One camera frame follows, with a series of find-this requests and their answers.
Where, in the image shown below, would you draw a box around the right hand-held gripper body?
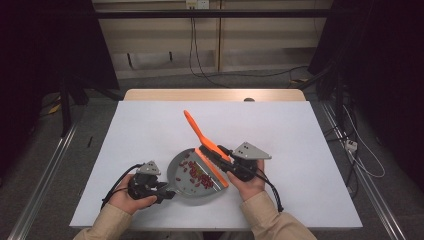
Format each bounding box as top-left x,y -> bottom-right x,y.
229,141 -> 272,183

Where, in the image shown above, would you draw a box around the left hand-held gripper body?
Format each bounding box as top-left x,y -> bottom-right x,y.
127,160 -> 168,200

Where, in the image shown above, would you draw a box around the grey dustpan with orange edge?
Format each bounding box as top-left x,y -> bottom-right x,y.
165,147 -> 230,207

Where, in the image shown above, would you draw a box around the dark red beans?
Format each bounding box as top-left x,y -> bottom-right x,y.
178,153 -> 215,190

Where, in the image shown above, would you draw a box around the orange brush with grey bristles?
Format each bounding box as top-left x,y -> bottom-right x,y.
183,109 -> 234,174

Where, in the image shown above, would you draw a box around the person's right hand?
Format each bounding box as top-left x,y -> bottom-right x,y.
226,159 -> 266,202

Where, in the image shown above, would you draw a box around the person's left hand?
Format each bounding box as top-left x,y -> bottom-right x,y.
108,173 -> 158,216

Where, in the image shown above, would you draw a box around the person's lap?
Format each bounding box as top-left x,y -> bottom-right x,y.
128,230 -> 256,240

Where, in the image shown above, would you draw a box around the white table mat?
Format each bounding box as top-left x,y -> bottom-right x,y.
69,100 -> 364,231

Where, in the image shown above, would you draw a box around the black metal stand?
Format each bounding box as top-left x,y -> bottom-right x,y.
59,76 -> 91,138
298,63 -> 346,128

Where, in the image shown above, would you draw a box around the black horizontal bar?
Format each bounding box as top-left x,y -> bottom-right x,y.
94,9 -> 334,19

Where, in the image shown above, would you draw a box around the dark curtain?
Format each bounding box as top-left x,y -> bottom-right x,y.
0,0 -> 119,178
308,0 -> 424,191

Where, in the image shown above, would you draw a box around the left hand-held gripper cable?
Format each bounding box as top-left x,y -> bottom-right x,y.
100,163 -> 144,211

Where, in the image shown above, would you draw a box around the hand-held gripper cable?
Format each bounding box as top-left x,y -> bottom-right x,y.
100,163 -> 144,211
254,168 -> 285,213

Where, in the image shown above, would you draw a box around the right hand-held gripper cable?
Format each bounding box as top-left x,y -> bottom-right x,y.
254,168 -> 285,213

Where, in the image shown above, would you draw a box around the black floor cable bundle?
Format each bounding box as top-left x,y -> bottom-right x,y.
326,96 -> 360,198

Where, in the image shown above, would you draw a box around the aluminium floor rail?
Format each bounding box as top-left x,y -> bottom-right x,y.
6,116 -> 83,240
319,101 -> 408,240

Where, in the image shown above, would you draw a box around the black hanging wall cable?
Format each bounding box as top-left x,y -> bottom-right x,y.
189,6 -> 309,89

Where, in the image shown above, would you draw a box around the white floor cable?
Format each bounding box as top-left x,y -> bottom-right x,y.
343,106 -> 386,179

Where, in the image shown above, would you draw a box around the white wall socket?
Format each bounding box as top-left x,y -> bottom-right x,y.
185,0 -> 210,10

